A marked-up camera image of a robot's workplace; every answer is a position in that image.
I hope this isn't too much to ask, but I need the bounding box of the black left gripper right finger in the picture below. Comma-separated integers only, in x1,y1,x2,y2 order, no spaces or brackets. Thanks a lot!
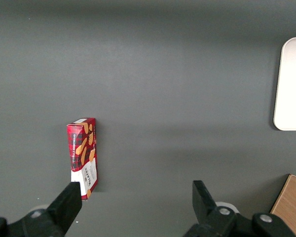
182,180,296,237

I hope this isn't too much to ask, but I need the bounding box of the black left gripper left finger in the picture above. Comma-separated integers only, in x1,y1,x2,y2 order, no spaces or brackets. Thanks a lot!
0,181,83,237

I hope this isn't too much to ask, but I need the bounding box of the cream rectangular tray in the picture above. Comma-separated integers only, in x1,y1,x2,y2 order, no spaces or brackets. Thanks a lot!
273,37,296,131

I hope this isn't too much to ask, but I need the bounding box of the red tartan shortbread box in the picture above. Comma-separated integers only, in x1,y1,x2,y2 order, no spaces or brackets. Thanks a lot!
66,118,99,201

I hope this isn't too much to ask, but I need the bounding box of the wooden two-drawer cabinet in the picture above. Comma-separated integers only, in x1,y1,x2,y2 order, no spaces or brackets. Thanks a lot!
270,174,296,237

